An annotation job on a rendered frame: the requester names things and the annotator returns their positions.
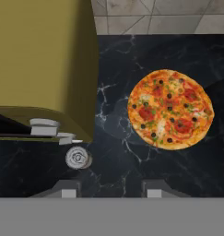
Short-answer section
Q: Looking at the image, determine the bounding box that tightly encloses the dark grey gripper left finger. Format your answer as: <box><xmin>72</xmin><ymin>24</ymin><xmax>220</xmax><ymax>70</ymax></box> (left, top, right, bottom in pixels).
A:
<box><xmin>30</xmin><ymin>179</ymin><xmax>82</xmax><ymax>199</ymax></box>

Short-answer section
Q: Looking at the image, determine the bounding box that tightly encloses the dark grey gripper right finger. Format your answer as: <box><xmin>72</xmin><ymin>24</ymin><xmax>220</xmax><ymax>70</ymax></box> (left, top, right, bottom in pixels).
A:
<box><xmin>141</xmin><ymin>179</ymin><xmax>191</xmax><ymax>199</ymax></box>

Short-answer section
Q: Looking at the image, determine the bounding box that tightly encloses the olive yellow cabinet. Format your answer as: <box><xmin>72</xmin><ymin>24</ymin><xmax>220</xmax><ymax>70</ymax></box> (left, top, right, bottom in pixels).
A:
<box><xmin>0</xmin><ymin>0</ymin><xmax>100</xmax><ymax>144</ymax></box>

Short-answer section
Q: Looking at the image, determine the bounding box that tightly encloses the pizza with olives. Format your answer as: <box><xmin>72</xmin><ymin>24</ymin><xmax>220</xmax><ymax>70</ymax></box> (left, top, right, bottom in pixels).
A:
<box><xmin>126</xmin><ymin>68</ymin><xmax>216</xmax><ymax>151</ymax></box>

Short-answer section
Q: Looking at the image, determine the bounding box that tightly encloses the grey cabinet door handle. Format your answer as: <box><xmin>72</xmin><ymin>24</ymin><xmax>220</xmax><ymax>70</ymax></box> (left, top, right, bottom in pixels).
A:
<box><xmin>29</xmin><ymin>118</ymin><xmax>84</xmax><ymax>146</ymax></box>

